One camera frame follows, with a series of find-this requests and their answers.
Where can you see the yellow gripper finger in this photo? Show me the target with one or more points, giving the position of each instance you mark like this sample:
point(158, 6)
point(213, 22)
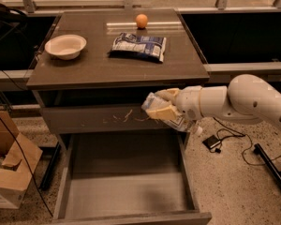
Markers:
point(167, 113)
point(168, 94)

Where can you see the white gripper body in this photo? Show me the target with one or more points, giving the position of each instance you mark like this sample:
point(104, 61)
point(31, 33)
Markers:
point(189, 102)

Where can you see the blue label plastic bottle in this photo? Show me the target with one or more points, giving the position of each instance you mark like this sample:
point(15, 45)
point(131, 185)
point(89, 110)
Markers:
point(180, 124)

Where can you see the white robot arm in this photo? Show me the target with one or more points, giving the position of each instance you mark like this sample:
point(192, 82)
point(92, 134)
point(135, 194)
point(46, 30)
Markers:
point(246, 100)

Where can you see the dark brown drawer cabinet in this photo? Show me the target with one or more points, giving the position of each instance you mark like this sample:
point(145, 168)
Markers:
point(97, 78)

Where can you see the open grey middle drawer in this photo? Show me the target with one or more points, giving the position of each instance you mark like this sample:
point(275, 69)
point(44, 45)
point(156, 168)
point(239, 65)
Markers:
point(127, 178)

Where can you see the closed grey upper drawer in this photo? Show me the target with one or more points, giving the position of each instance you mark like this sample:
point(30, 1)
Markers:
point(86, 119)

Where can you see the black power adapter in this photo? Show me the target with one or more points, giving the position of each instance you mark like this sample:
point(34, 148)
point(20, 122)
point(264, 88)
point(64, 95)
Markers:
point(211, 142)

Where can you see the blue white chip bag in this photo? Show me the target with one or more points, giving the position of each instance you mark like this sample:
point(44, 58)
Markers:
point(140, 47)

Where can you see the orange fruit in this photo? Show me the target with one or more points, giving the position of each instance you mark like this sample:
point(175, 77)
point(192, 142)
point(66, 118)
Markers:
point(141, 21)

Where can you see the black table leg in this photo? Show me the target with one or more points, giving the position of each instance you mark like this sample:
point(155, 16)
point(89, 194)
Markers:
point(269, 164)

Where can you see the white paper bowl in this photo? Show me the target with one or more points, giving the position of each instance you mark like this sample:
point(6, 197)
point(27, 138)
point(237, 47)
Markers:
point(66, 47)

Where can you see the brown cardboard box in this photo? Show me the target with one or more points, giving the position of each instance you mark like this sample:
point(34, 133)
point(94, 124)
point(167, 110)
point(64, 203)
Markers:
point(19, 157)

